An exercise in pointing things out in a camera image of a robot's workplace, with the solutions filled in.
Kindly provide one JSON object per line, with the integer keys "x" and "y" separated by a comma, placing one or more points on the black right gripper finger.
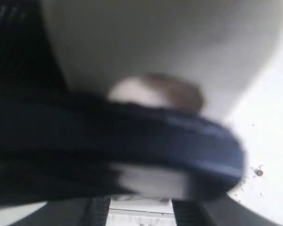
{"x": 59, "y": 145}

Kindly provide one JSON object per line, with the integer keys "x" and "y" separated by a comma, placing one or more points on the white wooden paint brush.
{"x": 221, "y": 45}

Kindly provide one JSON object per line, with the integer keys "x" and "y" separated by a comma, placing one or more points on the stray brown pellet right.
{"x": 259, "y": 173}

